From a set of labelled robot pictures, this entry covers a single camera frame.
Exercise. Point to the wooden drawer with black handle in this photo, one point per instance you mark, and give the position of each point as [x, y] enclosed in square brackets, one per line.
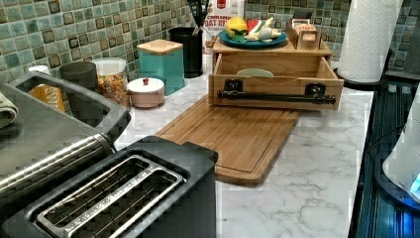
[298, 83]

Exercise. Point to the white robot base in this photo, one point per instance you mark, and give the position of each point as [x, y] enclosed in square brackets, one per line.
[398, 175]

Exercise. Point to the wooden drawer cabinet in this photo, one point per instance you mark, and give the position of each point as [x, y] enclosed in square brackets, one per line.
[285, 48]

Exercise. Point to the bamboo cutting board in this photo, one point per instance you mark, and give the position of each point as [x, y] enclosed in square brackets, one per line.
[247, 140]

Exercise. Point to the pink round lidded container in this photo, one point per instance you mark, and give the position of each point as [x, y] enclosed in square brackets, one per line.
[146, 92]

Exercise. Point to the light green bowl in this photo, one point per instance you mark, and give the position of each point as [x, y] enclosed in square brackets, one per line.
[255, 72]

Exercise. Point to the teal canister with wooden lid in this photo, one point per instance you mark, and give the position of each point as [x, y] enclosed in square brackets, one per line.
[163, 59]

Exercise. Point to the black utensil holder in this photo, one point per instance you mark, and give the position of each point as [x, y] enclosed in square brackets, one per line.
[192, 49]

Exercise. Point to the blue plate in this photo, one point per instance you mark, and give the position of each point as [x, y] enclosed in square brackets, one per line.
[225, 40]

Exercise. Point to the black two-slot toaster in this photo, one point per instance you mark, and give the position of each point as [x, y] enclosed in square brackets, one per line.
[153, 188]

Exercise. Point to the white toy food pieces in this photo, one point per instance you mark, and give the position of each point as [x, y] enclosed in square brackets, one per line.
[263, 32]

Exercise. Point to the glass jar of cereal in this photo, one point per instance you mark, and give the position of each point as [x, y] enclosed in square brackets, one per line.
[112, 80]

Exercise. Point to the oat bites cereal box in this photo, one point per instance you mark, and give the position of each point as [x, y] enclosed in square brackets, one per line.
[218, 13]

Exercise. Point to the small wooden box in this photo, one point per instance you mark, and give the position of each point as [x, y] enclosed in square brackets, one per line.
[303, 35]

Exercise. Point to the dark grey cylindrical canister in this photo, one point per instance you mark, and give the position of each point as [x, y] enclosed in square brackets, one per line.
[82, 73]

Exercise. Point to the yellow can with white lid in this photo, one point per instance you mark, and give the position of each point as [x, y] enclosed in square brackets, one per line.
[50, 95]

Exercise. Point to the black paper towel holder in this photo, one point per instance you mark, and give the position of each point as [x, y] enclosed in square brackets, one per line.
[369, 86]

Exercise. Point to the white paper towel roll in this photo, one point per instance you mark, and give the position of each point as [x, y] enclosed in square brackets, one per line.
[368, 35]

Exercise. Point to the folded grey-green cloth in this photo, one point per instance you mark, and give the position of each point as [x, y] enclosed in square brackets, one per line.
[8, 111]

